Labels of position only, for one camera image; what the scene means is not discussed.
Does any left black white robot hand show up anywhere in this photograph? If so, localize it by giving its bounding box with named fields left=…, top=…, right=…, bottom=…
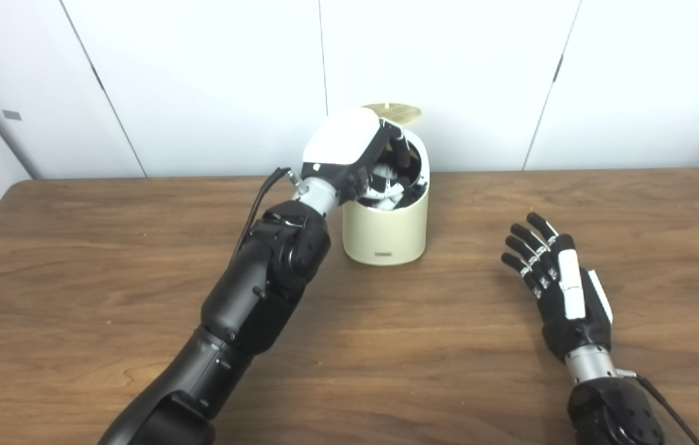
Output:
left=301, top=107, right=415, bottom=211

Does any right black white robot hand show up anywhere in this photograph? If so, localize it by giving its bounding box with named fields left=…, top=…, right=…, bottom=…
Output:
left=501, top=212, right=614, bottom=364

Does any round cream bin lid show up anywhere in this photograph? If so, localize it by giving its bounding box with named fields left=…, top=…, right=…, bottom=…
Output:
left=362, top=103, right=422, bottom=127

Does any cream-colored trash bin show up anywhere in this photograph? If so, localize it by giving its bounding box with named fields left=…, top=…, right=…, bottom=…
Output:
left=342, top=103, right=430, bottom=266

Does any black bin liner bag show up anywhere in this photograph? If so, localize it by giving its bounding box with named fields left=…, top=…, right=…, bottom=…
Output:
left=397, top=133, right=429, bottom=208

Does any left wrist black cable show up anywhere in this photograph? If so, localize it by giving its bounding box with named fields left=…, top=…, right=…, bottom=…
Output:
left=232, top=167, right=310, bottom=260

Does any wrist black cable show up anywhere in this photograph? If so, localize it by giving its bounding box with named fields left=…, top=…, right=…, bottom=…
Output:
left=232, top=167, right=310, bottom=260
left=615, top=368, right=699, bottom=445

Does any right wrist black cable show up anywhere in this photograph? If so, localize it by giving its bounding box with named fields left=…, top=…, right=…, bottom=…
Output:
left=615, top=368, right=699, bottom=445

